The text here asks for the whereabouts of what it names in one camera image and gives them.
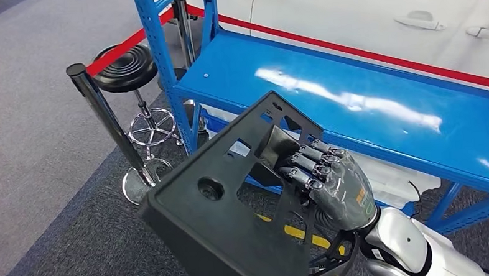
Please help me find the wrist camera with black bracket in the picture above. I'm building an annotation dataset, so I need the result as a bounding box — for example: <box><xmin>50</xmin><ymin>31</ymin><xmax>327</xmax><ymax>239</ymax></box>
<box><xmin>306</xmin><ymin>229</ymin><xmax>362</xmax><ymax>276</ymax></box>

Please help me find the black stanchion with chrome base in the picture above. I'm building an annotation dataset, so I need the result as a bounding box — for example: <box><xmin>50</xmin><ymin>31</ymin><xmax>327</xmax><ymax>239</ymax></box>
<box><xmin>65</xmin><ymin>58</ymin><xmax>175</xmax><ymax>208</ymax></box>

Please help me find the blue metal shelf rack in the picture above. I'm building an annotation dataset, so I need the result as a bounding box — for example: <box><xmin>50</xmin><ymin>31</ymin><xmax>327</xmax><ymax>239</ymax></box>
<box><xmin>132</xmin><ymin>0</ymin><xmax>489</xmax><ymax>249</ymax></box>

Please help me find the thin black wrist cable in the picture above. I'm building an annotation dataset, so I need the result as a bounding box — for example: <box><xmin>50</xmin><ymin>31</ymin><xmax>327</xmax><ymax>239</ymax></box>
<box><xmin>407</xmin><ymin>181</ymin><xmax>423</xmax><ymax>219</ymax></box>

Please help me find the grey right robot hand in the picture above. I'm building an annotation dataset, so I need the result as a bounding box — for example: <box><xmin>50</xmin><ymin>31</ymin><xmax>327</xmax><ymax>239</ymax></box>
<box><xmin>277</xmin><ymin>136</ymin><xmax>381</xmax><ymax>235</ymax></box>

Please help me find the yellow floor tape square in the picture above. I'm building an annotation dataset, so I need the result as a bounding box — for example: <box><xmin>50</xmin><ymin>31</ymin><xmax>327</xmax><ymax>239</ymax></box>
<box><xmin>256</xmin><ymin>209</ymin><xmax>347</xmax><ymax>276</ymax></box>

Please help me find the black stanchion with dark base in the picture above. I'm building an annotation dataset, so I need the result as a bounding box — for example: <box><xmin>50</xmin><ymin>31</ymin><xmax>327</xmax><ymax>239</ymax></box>
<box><xmin>154</xmin><ymin>0</ymin><xmax>200</xmax><ymax>92</ymax></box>

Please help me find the black round stool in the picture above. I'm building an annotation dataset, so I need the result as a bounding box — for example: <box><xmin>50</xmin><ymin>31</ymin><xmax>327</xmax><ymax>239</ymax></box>
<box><xmin>91</xmin><ymin>40</ymin><xmax>184</xmax><ymax>163</ymax></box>

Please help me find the black plastic plate bracket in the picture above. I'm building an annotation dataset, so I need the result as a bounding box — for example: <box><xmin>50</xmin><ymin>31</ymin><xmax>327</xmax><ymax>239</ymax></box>
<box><xmin>134</xmin><ymin>88</ymin><xmax>332</xmax><ymax>276</ymax></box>

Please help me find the white car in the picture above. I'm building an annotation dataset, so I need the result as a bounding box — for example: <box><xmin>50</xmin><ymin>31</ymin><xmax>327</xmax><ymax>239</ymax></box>
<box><xmin>180</xmin><ymin>0</ymin><xmax>489</xmax><ymax>95</ymax></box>

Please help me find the red barrier belt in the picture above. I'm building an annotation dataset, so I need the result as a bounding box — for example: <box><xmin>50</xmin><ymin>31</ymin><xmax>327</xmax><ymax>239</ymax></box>
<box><xmin>187</xmin><ymin>0</ymin><xmax>489</xmax><ymax>104</ymax></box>
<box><xmin>83</xmin><ymin>7</ymin><xmax>177</xmax><ymax>78</ymax></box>

